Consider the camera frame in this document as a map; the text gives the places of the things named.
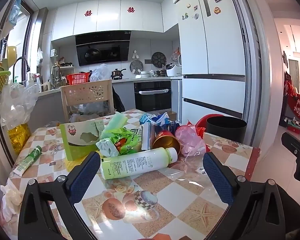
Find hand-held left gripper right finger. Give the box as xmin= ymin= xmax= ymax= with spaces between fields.
xmin=202 ymin=151 xmax=287 ymax=240

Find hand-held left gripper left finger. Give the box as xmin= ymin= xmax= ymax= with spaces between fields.
xmin=18 ymin=151 xmax=102 ymax=240

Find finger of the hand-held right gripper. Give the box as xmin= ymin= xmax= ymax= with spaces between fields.
xmin=281 ymin=132 xmax=300 ymax=157

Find yellow plastic bag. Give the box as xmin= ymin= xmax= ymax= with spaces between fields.
xmin=64 ymin=155 xmax=80 ymax=172

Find green carton box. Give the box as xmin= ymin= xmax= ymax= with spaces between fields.
xmin=59 ymin=119 xmax=105 ymax=162

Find pale teal snack packet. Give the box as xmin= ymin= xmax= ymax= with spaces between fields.
xmin=96 ymin=139 xmax=120 ymax=158

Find black trash bin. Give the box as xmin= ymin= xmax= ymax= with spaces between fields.
xmin=206 ymin=116 xmax=247 ymax=145

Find pink plastic bag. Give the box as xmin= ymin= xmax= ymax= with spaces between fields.
xmin=174 ymin=121 xmax=211 ymax=157

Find green snack wrapper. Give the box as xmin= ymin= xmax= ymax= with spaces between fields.
xmin=107 ymin=127 xmax=143 ymax=155

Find white bottle green label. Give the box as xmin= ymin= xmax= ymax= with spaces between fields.
xmin=100 ymin=147 xmax=178 ymax=180

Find light green ribbed foam sheet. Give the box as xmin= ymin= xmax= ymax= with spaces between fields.
xmin=99 ymin=112 xmax=128 ymax=140

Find red and gold paper cup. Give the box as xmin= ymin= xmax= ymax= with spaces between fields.
xmin=152 ymin=129 xmax=182 ymax=157

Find blue and silver snack packet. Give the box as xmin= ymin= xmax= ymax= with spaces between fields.
xmin=141 ymin=122 xmax=157 ymax=152

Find blue plastic bag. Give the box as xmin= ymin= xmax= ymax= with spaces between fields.
xmin=139 ymin=112 xmax=177 ymax=130

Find checkered patterned tablecloth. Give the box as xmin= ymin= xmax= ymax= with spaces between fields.
xmin=0 ymin=109 xmax=262 ymax=240

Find red plastic stool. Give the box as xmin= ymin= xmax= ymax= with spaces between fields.
xmin=195 ymin=114 xmax=225 ymax=133

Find green tube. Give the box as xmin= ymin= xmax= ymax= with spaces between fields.
xmin=13 ymin=145 xmax=42 ymax=177

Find grey curtain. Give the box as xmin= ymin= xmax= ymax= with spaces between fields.
xmin=289 ymin=60 xmax=300 ymax=95

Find clear plastic bags on seat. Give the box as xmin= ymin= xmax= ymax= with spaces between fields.
xmin=70 ymin=100 xmax=113 ymax=122

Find gold foil bag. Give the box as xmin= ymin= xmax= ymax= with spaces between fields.
xmin=7 ymin=123 xmax=32 ymax=155

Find beige plastic chair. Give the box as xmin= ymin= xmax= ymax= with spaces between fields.
xmin=60 ymin=79 xmax=115 ymax=123

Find black garment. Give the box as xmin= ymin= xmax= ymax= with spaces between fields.
xmin=112 ymin=85 xmax=125 ymax=113

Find red plastic basket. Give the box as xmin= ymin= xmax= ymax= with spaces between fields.
xmin=66 ymin=73 xmax=90 ymax=85

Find black built-in oven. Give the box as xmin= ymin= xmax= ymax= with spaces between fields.
xmin=134 ymin=81 xmax=172 ymax=113

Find white kitchen counter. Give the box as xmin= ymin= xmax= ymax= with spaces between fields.
xmin=39 ymin=76 xmax=183 ymax=98

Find clear bag on counter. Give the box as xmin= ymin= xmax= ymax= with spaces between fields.
xmin=89 ymin=64 xmax=110 ymax=82

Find white spray bottle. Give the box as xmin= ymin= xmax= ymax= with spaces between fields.
xmin=34 ymin=73 xmax=42 ymax=92

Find spice rack shelf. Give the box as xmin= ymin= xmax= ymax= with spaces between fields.
xmin=51 ymin=62 xmax=74 ymax=89

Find white rice cooker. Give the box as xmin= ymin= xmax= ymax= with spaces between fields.
xmin=166 ymin=64 xmax=182 ymax=77

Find round grey steamer rack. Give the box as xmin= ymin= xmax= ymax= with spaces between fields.
xmin=129 ymin=60 xmax=143 ymax=73

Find black range hood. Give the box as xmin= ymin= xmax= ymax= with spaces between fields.
xmin=75 ymin=31 xmax=131 ymax=67

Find hanging white plastic bag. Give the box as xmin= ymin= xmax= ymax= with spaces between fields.
xmin=36 ymin=47 xmax=44 ymax=67

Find yellow-green plastic basket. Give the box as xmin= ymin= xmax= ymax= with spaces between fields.
xmin=0 ymin=70 xmax=12 ymax=93

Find black kitchen faucet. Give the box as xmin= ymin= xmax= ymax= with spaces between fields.
xmin=13 ymin=57 xmax=30 ymax=84

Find white refrigerator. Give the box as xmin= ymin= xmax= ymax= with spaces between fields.
xmin=177 ymin=0 xmax=247 ymax=120

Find hanging red-white plastic bag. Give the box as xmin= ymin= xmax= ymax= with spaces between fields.
xmin=171 ymin=47 xmax=181 ymax=62

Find dark round sectioned pan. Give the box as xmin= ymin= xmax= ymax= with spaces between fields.
xmin=151 ymin=52 xmax=167 ymax=66

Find yellow bowl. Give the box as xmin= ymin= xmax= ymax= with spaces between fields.
xmin=6 ymin=46 xmax=17 ymax=62

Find group of fridge magnets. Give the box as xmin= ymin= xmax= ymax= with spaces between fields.
xmin=181 ymin=0 xmax=228 ymax=20

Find grey sliding door frame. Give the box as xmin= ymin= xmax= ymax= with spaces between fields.
xmin=227 ymin=0 xmax=270 ymax=150

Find white wall cabinets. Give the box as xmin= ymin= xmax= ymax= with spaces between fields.
xmin=51 ymin=0 xmax=179 ymax=42

